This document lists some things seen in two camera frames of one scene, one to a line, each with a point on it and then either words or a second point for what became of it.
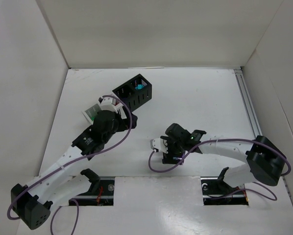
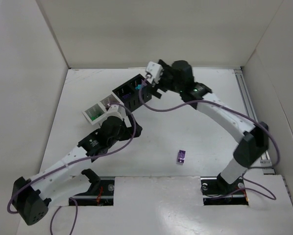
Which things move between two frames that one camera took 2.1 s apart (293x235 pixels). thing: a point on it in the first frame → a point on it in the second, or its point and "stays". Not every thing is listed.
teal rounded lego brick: [139, 86] stays
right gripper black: [172, 155] → [161, 82]
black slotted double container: [136, 91] stays
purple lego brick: [182, 162] stays
